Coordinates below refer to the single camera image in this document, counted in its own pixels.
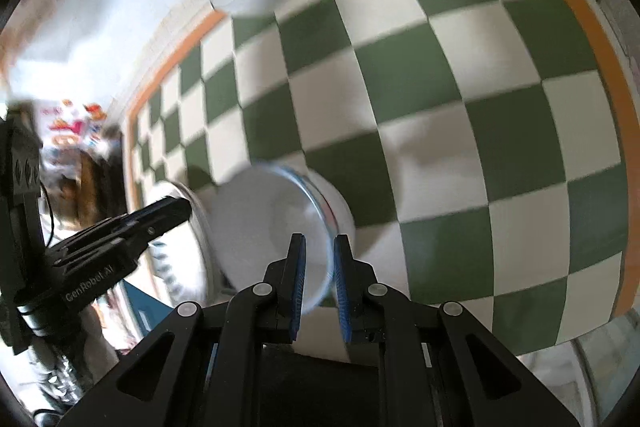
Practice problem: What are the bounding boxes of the floral white bowl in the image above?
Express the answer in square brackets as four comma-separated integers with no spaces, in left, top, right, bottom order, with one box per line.
[207,162,357,310]

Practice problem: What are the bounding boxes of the green checkered table mat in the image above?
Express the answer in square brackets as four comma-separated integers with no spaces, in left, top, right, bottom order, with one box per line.
[122,0,631,358]

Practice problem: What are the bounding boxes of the colourful wall stickers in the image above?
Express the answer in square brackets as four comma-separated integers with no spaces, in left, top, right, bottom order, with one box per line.
[37,97,123,168]

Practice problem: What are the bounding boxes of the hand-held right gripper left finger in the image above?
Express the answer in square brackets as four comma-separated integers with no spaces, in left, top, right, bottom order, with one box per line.
[60,233,307,427]

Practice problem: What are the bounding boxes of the blue striped plate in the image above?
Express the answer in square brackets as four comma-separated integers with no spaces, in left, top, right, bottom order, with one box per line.
[142,179,221,308]

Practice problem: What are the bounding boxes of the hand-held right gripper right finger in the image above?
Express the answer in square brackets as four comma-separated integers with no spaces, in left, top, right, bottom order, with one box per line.
[333,234,581,427]

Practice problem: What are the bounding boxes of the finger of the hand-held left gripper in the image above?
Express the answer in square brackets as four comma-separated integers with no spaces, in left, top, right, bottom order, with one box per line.
[47,196,194,268]

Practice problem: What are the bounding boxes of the blue base cabinet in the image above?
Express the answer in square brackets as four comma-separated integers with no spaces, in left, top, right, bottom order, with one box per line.
[120,279,166,343]

